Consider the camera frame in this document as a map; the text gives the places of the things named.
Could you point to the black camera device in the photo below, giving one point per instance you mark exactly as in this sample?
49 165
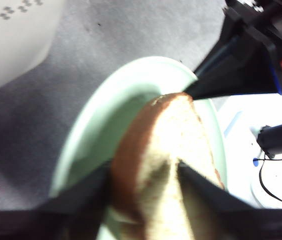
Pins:
276 142

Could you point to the pale green round plate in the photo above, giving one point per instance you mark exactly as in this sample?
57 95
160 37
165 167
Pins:
106 117

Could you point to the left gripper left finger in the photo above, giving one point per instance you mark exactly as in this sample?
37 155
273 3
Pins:
76 200

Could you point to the cream toaster with chrome top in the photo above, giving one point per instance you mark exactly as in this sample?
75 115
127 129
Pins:
11 50

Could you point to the white stand base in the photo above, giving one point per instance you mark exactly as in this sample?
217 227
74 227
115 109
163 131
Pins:
281 185

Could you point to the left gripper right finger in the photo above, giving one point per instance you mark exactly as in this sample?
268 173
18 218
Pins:
218 212

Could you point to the square bread slice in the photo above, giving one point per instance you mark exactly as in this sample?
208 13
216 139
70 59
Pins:
171 140

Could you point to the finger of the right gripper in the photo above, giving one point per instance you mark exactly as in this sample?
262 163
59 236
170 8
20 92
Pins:
226 50
231 80

